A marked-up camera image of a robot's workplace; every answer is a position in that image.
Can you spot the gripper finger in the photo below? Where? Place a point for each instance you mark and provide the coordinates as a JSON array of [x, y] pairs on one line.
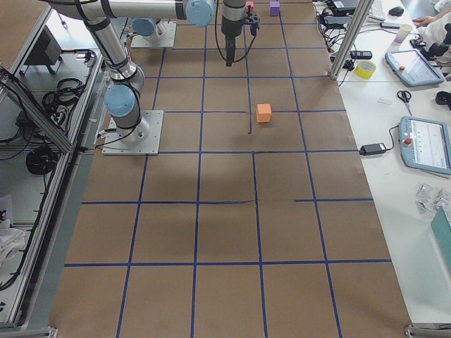
[[231, 52], [227, 47]]

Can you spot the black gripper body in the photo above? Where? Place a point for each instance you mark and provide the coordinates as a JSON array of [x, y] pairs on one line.
[[230, 32]]

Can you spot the orange foam cube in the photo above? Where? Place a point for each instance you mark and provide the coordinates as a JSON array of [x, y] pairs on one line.
[[263, 113]]

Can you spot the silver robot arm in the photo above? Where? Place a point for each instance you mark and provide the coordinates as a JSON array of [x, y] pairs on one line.
[[123, 99], [149, 28]]

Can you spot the pink foam cube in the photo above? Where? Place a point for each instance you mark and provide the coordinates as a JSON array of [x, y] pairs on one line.
[[249, 7]]

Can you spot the purple foam cube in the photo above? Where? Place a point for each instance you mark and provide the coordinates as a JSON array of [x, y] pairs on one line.
[[274, 8]]

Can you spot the yellow tape roll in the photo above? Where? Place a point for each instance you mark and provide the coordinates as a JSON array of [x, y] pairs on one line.
[[365, 69]]

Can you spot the white paper cup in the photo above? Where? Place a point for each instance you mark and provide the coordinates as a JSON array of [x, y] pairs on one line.
[[402, 33]]

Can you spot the black power adapter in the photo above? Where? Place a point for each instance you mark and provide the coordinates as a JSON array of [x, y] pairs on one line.
[[372, 149]]

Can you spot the far blue teach pendant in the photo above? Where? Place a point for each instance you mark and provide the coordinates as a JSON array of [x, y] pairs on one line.
[[413, 68]]

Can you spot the blue teach pendant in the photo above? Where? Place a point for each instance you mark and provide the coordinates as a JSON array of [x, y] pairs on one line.
[[413, 68], [425, 144]]

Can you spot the black scissors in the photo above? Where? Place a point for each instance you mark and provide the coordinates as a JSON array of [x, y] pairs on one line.
[[405, 96]]

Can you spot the near blue teach pendant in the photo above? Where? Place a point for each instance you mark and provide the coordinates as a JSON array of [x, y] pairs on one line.
[[425, 144]]

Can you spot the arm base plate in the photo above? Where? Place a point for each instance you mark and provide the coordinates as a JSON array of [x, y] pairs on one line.
[[138, 42], [144, 139]]

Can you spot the aluminium frame post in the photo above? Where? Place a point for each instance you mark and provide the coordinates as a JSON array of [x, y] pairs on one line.
[[357, 21]]

